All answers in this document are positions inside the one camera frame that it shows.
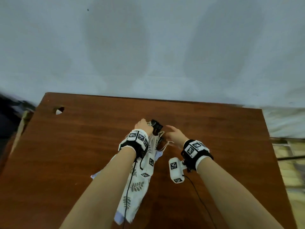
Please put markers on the person's right hand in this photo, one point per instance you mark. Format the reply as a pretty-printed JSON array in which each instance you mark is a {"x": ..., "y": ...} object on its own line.
[{"x": 177, "y": 138}]

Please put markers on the person's left hand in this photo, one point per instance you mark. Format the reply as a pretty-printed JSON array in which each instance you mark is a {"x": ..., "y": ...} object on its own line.
[{"x": 144, "y": 127}]

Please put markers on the black tripod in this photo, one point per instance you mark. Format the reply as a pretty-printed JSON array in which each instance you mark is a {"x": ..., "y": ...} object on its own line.
[{"x": 157, "y": 127}]

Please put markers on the blue fabric bag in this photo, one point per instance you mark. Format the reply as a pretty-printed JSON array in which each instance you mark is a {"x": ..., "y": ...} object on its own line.
[{"x": 118, "y": 217}]

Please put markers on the person's right forearm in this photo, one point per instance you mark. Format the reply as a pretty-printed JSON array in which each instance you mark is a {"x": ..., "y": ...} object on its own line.
[{"x": 233, "y": 195}]

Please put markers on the person's left forearm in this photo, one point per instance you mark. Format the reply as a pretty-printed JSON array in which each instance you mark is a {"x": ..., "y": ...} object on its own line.
[{"x": 100, "y": 193}]

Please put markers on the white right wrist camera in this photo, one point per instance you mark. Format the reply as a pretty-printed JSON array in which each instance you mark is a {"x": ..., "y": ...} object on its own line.
[{"x": 176, "y": 169}]

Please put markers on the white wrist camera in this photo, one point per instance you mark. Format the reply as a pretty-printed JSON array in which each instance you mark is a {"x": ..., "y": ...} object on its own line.
[
  {"x": 176, "y": 169},
  {"x": 149, "y": 168}
]

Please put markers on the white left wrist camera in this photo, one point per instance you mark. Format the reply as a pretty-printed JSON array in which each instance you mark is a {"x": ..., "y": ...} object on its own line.
[{"x": 149, "y": 168}]

